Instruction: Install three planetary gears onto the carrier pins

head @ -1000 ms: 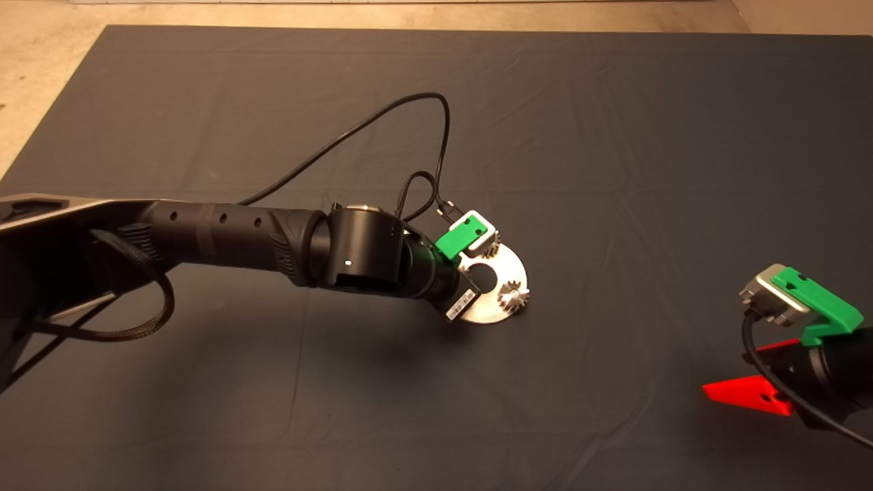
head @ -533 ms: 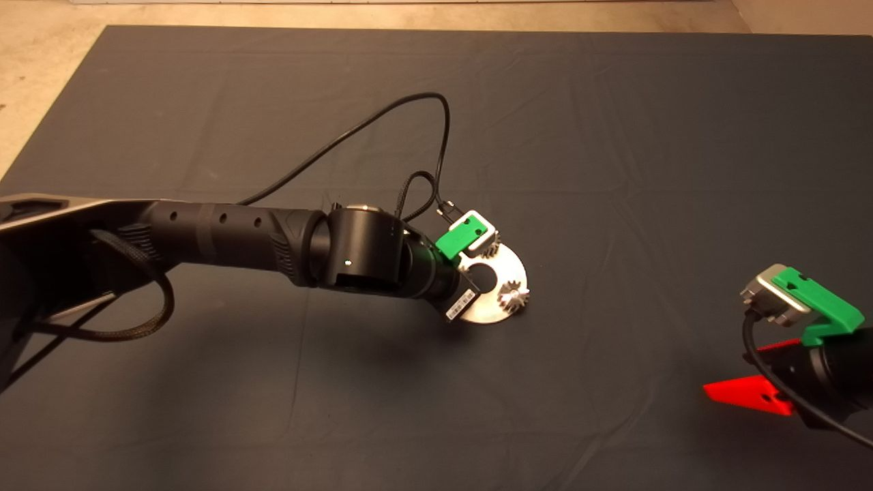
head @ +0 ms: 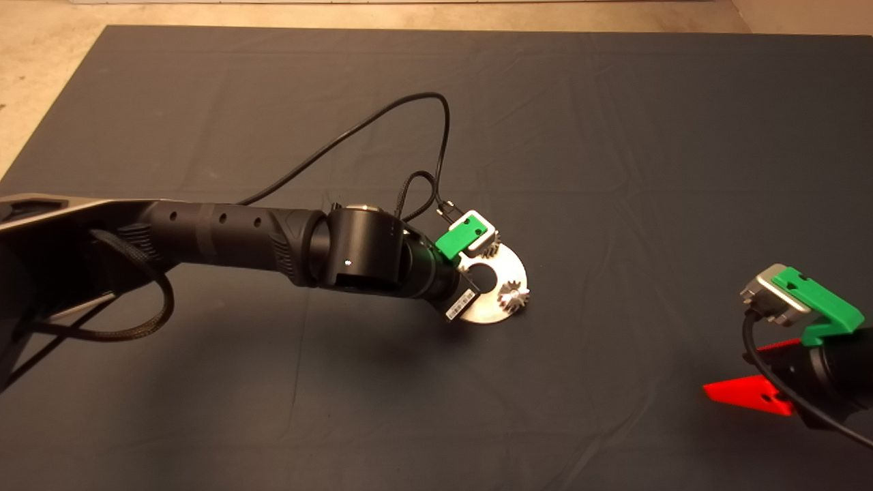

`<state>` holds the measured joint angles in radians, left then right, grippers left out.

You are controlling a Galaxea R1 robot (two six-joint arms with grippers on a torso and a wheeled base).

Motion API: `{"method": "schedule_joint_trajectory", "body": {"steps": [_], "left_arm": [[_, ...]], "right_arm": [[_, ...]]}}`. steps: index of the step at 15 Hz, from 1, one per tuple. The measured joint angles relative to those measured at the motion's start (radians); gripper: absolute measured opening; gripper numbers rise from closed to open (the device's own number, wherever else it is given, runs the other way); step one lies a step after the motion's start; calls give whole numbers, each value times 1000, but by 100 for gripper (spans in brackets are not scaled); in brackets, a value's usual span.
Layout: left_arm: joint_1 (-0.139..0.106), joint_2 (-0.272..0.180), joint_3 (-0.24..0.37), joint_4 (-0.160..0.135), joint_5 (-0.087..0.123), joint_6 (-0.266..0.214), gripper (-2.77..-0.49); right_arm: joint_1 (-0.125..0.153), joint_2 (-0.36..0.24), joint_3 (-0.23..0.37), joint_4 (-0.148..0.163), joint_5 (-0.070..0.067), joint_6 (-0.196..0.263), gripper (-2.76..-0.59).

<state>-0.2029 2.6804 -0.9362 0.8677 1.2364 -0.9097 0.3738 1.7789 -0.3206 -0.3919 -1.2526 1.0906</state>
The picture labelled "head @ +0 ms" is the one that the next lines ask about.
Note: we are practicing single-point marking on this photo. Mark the dark grey table cloth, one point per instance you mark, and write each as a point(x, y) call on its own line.
point(614, 136)

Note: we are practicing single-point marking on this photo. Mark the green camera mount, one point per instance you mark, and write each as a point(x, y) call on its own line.
point(453, 240)
point(825, 300)

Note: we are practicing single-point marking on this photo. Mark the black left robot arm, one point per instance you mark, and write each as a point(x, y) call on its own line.
point(239, 239)

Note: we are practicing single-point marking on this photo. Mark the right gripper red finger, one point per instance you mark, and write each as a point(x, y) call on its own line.
point(781, 346)
point(747, 394)

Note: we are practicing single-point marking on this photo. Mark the left green camera mount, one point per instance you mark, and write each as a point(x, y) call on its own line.
point(453, 240)

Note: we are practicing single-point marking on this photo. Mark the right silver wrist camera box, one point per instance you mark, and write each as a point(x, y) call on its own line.
point(767, 293)

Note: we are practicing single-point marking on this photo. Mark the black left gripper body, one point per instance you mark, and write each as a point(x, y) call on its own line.
point(453, 293)

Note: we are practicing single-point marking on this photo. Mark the round metal carrier plate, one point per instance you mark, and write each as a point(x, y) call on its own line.
point(508, 269)

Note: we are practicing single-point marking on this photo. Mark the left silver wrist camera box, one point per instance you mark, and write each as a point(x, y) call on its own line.
point(485, 228)

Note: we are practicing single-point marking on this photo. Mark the right green camera mount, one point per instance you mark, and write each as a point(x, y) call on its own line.
point(825, 300)

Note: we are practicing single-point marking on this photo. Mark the dark steel planetary gear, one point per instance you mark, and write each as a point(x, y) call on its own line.
point(513, 300)
point(496, 242)

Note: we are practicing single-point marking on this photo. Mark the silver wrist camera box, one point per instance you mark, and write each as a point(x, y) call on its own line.
point(767, 293)
point(485, 228)

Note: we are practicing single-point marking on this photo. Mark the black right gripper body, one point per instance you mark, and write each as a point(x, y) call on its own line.
point(832, 375)

